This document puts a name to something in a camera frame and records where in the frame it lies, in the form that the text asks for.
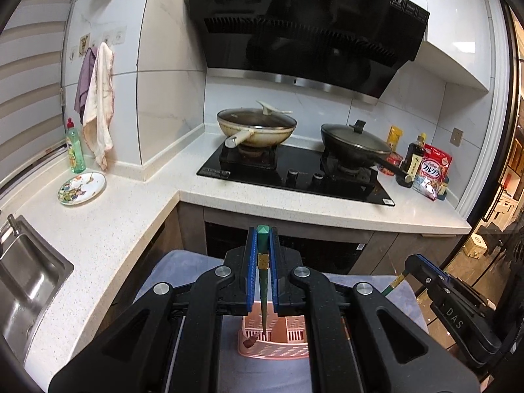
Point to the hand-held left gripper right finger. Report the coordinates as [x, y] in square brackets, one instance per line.
[273, 272]

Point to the white wall socket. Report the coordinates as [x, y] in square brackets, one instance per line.
[120, 35]

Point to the green dish soap bottle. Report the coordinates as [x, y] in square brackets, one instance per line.
[75, 151]

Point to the patterned ceramic plate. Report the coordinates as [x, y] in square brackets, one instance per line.
[82, 188]

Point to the green chopstick with gold band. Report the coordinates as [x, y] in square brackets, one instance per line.
[393, 285]
[264, 282]

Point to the black wok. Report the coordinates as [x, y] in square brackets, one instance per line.
[393, 166]

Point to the dark soy sauce bottle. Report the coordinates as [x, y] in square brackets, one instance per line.
[414, 161]

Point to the black glass gas stove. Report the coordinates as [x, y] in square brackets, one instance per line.
[254, 172]

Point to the striped window blind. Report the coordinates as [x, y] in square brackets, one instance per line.
[32, 90]

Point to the red cereal bag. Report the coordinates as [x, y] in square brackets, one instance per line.
[434, 170]

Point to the white wall cabinet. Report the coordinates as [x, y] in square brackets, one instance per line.
[458, 16]

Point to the decorated wall hook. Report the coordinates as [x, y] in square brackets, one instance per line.
[84, 43]

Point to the cream wok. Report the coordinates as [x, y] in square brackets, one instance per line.
[262, 137]

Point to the yellow seasoning packet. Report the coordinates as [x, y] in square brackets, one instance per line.
[395, 136]

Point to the pink perforated utensil holder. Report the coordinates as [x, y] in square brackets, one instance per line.
[282, 348]

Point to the glass lid with black knob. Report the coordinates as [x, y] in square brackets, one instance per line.
[352, 137]

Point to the stainless steel sink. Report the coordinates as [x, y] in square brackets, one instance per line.
[24, 278]

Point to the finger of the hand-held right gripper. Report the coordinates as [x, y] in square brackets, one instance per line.
[425, 272]

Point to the black range hood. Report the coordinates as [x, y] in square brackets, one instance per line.
[307, 28]

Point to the cardboard box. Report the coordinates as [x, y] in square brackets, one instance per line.
[479, 243]

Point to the blue-grey fleece cloth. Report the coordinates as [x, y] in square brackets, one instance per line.
[184, 262]

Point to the purple hanging cloth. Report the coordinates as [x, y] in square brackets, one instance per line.
[86, 77]

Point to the dark green container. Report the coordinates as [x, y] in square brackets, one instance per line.
[444, 190]

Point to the white hanging towel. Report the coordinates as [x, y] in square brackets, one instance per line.
[100, 102]

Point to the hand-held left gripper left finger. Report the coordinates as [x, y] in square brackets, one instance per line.
[250, 272]

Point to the red instant noodle cup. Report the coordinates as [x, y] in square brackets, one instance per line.
[394, 161]

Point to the bronze wall outlet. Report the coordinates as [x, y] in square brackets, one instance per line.
[457, 136]

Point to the sink soap dispenser pump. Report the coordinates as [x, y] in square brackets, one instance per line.
[13, 224]

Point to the glass sliding door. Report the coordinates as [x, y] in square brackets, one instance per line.
[503, 172]

